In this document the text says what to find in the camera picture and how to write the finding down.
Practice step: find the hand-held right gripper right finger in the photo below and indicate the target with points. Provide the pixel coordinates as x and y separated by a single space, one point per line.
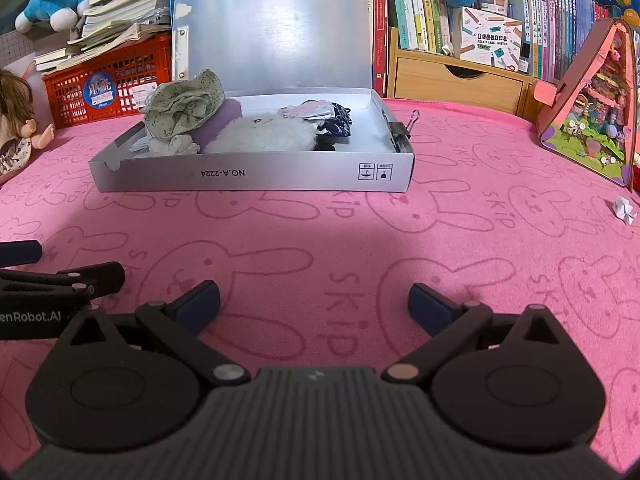
430 307

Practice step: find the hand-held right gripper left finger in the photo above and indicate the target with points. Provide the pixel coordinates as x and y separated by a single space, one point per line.
200 305

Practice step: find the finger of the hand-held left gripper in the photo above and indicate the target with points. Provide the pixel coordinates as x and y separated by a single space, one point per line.
20 253
100 280

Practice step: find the silver cardboard box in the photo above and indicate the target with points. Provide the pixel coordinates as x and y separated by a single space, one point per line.
275 175

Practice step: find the white fluffy plush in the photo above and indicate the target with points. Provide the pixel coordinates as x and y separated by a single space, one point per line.
265 135

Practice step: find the purple fluffy plush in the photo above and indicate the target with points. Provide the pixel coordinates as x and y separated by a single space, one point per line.
225 120

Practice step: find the pale ruffled sock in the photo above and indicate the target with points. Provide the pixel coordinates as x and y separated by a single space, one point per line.
307 109

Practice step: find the pink bunny blanket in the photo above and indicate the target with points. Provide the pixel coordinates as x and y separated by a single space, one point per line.
325 240

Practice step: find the long-haired doll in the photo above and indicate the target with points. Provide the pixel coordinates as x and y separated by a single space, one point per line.
15 125

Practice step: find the black binder clip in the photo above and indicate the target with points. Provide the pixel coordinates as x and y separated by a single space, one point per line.
404 130

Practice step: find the red plastic crate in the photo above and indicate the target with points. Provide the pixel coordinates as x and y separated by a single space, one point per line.
120 75

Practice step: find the white paper origami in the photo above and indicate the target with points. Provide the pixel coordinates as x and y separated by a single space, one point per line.
622 210

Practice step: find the wooden drawer box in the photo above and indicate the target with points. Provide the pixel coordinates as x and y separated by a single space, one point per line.
450 82

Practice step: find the blue and white plush cat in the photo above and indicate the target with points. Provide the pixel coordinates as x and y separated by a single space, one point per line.
55 0

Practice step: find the pink triangular house diorama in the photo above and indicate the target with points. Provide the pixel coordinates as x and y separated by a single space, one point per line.
595 110

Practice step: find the stack of worn books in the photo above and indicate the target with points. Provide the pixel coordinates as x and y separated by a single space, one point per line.
125 5

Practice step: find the white printer box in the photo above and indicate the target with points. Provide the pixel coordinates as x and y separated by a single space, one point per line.
492 40

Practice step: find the row of green-spined books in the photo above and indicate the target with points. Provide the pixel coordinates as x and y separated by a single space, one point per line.
415 5

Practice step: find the row of light blue books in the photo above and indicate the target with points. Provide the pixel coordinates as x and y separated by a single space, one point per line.
555 25

